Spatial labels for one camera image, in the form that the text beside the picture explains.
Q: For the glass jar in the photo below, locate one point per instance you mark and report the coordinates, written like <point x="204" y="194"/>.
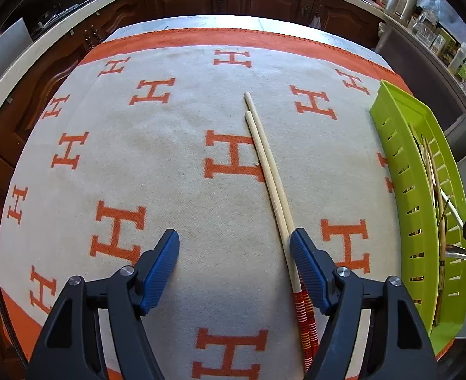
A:
<point x="424" y="31"/>

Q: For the white plastic bottle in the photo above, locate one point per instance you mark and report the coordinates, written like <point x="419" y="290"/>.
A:
<point x="456" y="59"/>

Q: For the steel sheet panel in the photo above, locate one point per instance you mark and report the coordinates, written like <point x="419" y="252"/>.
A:
<point x="3" y="51"/>

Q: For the dark wooden kitchen cabinets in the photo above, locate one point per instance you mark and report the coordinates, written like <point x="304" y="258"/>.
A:
<point x="201" y="0"/>

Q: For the white kitchen countertop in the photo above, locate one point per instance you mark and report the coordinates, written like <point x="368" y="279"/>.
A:
<point x="98" y="3"/>

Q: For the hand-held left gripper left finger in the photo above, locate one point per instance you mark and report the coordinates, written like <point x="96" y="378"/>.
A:
<point x="159" y="271"/>

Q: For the green plastic tray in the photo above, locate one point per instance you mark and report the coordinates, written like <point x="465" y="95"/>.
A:
<point x="399" y="158"/>

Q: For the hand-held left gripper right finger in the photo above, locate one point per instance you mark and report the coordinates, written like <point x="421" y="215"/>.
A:
<point x="312" y="275"/>

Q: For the bamboo chopstick red patterned end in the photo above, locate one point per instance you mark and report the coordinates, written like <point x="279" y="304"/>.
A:
<point x="438" y="297"/>

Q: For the pile of chopsticks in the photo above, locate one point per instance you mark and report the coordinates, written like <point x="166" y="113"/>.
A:
<point x="434" y="182"/>

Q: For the orange and grey printed blanket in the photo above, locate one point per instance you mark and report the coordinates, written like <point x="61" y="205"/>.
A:
<point x="169" y="107"/>

